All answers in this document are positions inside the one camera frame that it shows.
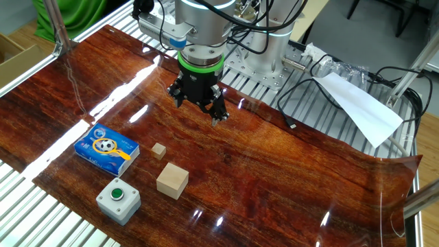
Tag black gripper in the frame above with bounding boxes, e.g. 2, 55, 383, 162
167, 67, 230, 128

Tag yellow bubble ring wand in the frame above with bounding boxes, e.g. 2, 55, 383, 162
92, 137, 132, 161

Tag small soccer ball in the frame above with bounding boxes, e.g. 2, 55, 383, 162
99, 139, 115, 153

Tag small wooden cube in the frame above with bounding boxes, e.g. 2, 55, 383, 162
151, 142, 167, 161

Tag large wooden cube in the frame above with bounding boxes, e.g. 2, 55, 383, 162
156, 162, 190, 200

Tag wood grain table mat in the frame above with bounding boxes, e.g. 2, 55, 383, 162
0, 23, 423, 247

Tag metal cylinder connector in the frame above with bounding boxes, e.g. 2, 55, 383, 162
281, 56, 308, 73

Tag blue tissue pack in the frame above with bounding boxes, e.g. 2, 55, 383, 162
73, 122, 141, 178

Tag crumpled white tissue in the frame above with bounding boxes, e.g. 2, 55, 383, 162
301, 43, 329, 62

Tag white box with green button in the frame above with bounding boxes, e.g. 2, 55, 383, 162
95, 177, 142, 226

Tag green cloth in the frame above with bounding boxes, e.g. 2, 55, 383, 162
32, 0, 109, 42

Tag clear plastic bag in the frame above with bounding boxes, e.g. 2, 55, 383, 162
318, 56, 370, 90

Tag white paper sheet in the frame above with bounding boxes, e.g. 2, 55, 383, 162
312, 71, 404, 149

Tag cardboard box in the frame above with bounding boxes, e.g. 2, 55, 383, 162
0, 32, 52, 90

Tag black chair legs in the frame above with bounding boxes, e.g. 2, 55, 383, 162
346, 0, 423, 38

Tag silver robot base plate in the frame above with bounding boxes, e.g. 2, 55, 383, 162
224, 29, 311, 92

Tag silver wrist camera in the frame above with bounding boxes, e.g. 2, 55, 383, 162
137, 12, 193, 51

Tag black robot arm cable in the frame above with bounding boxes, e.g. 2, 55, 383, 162
132, 0, 306, 56

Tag black USB cable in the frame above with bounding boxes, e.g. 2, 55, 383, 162
276, 78, 344, 130

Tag aluminium frame post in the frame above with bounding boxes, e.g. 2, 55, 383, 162
385, 32, 439, 107
403, 178, 439, 220
43, 0, 73, 58

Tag grey cable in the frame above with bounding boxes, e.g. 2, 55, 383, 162
387, 136, 411, 158

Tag black cable bundle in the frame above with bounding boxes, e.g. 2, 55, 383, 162
368, 67, 434, 138

